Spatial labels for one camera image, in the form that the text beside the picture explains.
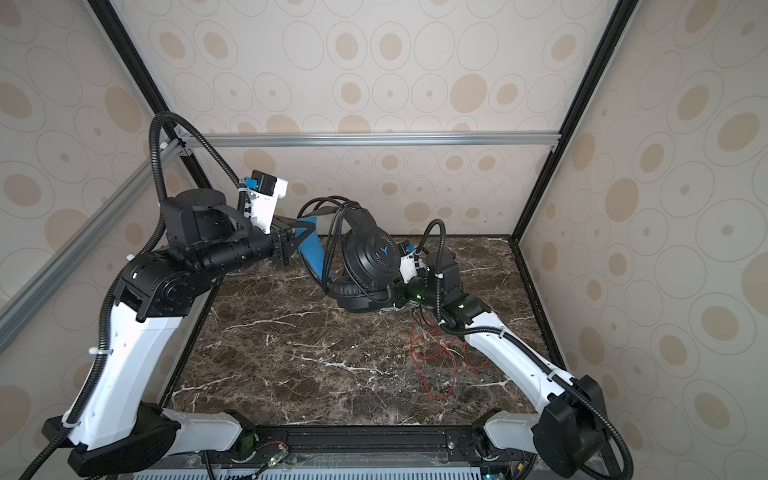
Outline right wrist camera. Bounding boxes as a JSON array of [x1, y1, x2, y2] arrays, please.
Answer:
[[398, 240, 427, 284]]

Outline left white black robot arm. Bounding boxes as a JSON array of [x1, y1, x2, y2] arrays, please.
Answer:
[[24, 111, 323, 478]]

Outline black corner post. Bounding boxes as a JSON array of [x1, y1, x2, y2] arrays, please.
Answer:
[[510, 0, 639, 246], [86, 0, 243, 204]]

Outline right black corner post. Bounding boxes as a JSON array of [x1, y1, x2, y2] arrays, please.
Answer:
[[510, 0, 639, 246]]

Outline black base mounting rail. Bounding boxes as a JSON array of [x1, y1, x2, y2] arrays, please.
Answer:
[[107, 424, 625, 480]]

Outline left black corner post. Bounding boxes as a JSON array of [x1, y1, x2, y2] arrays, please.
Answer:
[[86, 0, 243, 204]]

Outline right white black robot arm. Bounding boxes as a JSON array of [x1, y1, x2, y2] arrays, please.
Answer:
[[371, 219, 635, 479]]

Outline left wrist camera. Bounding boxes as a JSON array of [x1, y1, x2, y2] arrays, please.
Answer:
[[240, 170, 288, 234]]

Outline red headphone cable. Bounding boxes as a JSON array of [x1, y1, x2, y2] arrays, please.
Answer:
[[409, 308, 490, 402]]

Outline black blue headphones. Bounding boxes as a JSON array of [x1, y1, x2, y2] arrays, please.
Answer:
[[298, 195, 400, 313]]

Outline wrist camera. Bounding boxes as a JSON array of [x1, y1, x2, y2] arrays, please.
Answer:
[[398, 240, 427, 284], [240, 170, 288, 234]]

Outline horizontal aluminium rail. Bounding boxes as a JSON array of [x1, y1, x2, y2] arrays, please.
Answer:
[[206, 131, 560, 148]]

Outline diagonal aluminium rail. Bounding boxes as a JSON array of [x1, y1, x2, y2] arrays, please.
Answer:
[[1, 160, 152, 350]]

